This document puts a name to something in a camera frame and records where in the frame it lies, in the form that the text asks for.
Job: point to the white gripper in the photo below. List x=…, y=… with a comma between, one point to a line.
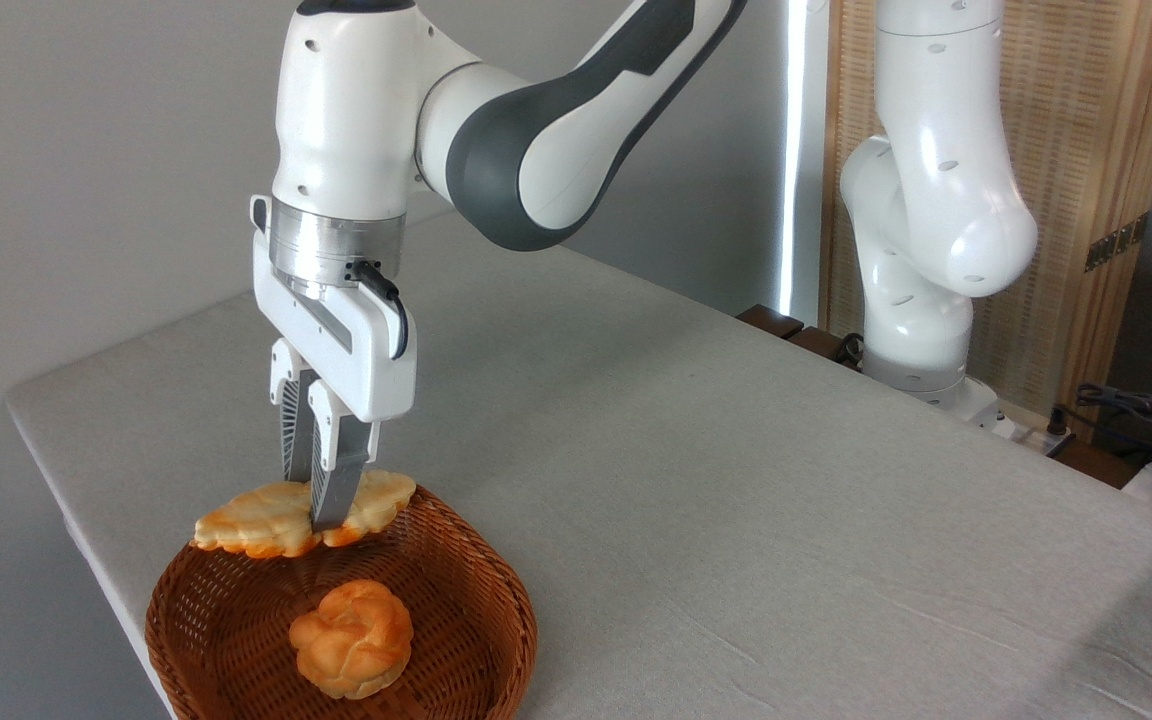
x=366, y=370

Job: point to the leaf-shaped golden bread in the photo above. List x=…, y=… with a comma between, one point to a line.
x=256, y=520

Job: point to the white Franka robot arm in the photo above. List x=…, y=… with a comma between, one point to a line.
x=336, y=120

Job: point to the brown woven wicker basket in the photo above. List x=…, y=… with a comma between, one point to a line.
x=226, y=620

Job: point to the round knotted golden bread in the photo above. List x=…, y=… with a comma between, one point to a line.
x=351, y=640

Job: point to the dark brown wooden block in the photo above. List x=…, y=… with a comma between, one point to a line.
x=771, y=320
x=821, y=345

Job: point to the grey tablecloth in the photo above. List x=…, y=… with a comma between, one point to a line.
x=786, y=520

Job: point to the white power strip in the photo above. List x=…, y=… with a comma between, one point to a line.
x=1021, y=425

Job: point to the brass screen hinge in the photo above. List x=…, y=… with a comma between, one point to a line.
x=1116, y=242

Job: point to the wooden slatted folding screen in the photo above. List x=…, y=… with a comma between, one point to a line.
x=1096, y=120

